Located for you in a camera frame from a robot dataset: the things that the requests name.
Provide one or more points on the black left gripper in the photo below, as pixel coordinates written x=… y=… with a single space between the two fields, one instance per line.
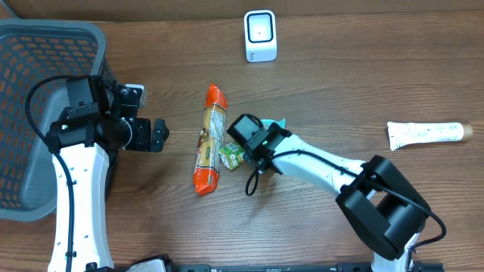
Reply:
x=152 y=135

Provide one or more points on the orange spaghetti packet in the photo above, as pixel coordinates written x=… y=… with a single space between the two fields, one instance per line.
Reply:
x=211 y=137

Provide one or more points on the green drink carton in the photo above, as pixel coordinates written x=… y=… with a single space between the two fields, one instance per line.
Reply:
x=232 y=155

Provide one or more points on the mint green tissue pack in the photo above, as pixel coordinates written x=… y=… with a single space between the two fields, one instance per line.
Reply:
x=267 y=122

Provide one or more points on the white tube gold cap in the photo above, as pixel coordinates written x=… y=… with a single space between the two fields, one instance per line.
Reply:
x=404 y=134

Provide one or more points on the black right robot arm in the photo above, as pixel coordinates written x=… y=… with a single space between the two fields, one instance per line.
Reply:
x=381 y=205

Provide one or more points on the white barcode scanner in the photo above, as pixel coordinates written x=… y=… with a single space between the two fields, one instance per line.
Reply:
x=261 y=44

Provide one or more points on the grey plastic shopping basket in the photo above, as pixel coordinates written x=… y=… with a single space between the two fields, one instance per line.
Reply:
x=33 y=50

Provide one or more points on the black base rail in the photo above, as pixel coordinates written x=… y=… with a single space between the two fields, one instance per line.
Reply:
x=163 y=263

